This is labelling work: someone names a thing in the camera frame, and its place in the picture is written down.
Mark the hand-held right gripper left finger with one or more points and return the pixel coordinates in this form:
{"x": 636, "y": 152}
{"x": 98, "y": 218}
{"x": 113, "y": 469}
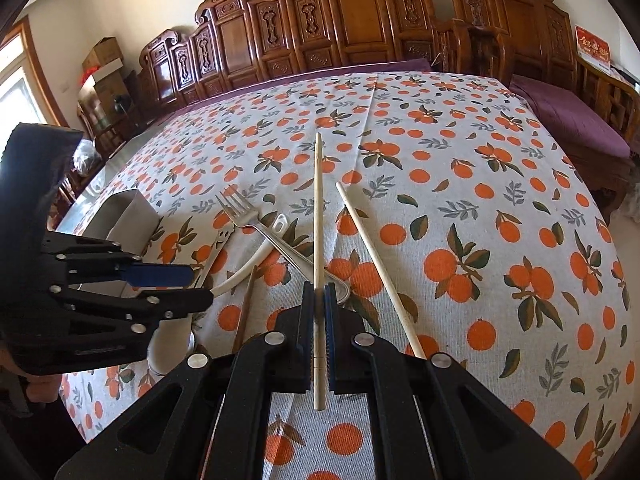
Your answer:
{"x": 307, "y": 320}

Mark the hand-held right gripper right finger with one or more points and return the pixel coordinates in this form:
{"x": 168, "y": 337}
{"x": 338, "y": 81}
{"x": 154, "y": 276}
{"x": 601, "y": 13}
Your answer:
{"x": 330, "y": 320}

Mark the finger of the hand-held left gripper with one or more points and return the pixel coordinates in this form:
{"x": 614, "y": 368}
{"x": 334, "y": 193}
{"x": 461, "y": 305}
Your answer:
{"x": 175, "y": 304}
{"x": 160, "y": 275}

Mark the rectangular metal tray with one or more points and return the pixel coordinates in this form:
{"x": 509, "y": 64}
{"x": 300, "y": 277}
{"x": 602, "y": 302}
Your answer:
{"x": 130, "y": 215}

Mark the light wooden chopstick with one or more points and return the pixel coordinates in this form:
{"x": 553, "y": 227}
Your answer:
{"x": 372, "y": 260}
{"x": 318, "y": 210}

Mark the large white spoon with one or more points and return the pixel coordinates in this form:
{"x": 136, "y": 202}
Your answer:
{"x": 250, "y": 270}

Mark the metal fork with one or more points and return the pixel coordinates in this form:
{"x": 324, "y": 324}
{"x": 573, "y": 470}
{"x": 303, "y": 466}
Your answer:
{"x": 240, "y": 215}

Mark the person's left hand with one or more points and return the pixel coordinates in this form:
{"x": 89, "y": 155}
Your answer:
{"x": 44, "y": 389}

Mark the brown wooden chopstick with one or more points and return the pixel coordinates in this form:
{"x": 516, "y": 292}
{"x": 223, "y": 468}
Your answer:
{"x": 245, "y": 310}

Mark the clear plastic bag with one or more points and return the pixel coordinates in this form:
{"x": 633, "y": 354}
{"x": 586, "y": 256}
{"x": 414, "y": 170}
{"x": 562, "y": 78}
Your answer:
{"x": 85, "y": 155}

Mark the wooden dining chair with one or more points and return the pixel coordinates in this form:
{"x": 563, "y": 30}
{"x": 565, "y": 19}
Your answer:
{"x": 107, "y": 120}

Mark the orange print tablecloth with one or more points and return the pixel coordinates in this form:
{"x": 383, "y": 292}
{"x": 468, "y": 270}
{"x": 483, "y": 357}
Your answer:
{"x": 450, "y": 260}

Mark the stacked cardboard boxes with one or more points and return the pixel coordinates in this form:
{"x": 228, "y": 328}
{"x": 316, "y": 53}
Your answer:
{"x": 106, "y": 85}

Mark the brown cardboard box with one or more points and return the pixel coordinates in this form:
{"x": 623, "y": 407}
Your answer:
{"x": 102, "y": 51}

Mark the carved wooden sofa bench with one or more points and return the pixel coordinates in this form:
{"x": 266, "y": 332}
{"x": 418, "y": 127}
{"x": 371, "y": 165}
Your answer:
{"x": 300, "y": 25}

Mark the square purple seat cushion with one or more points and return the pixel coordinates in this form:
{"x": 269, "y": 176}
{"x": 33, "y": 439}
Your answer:
{"x": 570, "y": 115}

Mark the carved wooden armchair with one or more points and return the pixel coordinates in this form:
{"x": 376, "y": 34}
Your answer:
{"x": 525, "y": 20}

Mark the red desk calendar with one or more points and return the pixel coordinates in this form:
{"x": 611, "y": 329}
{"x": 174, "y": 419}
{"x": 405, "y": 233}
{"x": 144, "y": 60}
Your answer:
{"x": 593, "y": 47}

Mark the wooden door frame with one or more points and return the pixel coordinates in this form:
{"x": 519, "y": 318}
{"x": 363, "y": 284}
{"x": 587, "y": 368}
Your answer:
{"x": 35, "y": 70}

